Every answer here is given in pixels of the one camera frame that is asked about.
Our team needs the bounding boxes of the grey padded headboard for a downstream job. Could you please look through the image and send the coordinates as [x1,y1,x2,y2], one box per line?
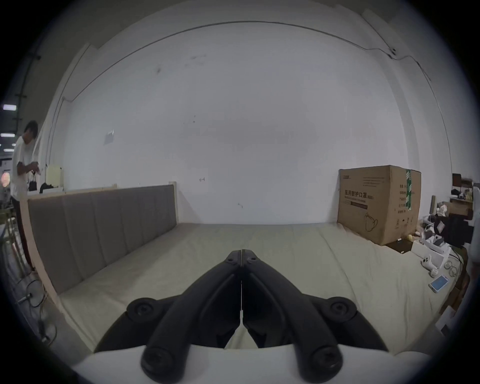
[19,181,178,305]

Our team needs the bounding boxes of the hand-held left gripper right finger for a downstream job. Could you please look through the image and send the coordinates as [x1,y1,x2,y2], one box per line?
[241,249,389,384]

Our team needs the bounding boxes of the bed with beige sheet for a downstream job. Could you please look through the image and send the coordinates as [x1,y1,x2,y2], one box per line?
[58,223,465,355]

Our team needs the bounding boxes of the white box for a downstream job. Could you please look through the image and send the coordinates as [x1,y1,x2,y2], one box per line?
[410,240,451,265]

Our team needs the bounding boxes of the white smartphone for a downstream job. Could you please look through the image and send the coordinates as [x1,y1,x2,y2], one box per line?
[429,274,450,293]

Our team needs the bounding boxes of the brown cardboard carton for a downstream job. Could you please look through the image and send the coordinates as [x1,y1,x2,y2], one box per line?
[337,165,422,247]

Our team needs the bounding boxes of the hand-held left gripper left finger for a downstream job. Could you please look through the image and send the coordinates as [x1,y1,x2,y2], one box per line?
[94,249,243,384]

